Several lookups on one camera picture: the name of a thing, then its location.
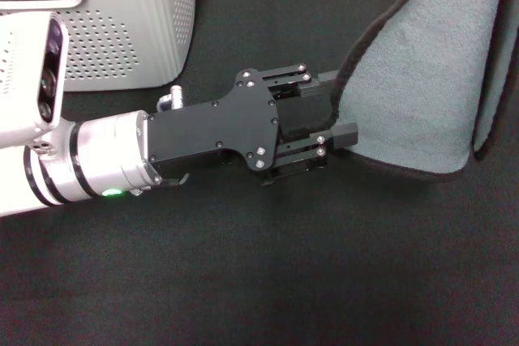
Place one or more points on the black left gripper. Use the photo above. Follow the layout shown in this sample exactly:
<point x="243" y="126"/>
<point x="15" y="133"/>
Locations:
<point x="211" y="131"/>

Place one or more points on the gray yellow towel black trim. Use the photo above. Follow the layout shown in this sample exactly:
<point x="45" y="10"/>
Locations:
<point x="417" y="90"/>

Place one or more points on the gray perforated storage box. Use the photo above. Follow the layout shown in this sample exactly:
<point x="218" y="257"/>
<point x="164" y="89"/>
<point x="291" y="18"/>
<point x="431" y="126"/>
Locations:
<point x="121" y="38"/>

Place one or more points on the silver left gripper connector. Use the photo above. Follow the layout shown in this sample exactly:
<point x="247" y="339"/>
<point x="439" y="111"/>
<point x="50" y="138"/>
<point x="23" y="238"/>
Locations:
<point x="172" y="99"/>

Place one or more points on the black tablecloth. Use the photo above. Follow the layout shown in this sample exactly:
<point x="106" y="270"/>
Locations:
<point x="259" y="261"/>

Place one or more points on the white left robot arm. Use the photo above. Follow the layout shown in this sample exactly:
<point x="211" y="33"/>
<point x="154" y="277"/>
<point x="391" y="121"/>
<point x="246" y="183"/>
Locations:
<point x="101" y="151"/>

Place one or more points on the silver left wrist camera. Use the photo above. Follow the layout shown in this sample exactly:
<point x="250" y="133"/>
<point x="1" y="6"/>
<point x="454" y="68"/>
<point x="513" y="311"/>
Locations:
<point x="24" y="70"/>

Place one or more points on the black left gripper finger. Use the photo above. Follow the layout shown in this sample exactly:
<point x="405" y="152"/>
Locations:
<point x="340" y="135"/>

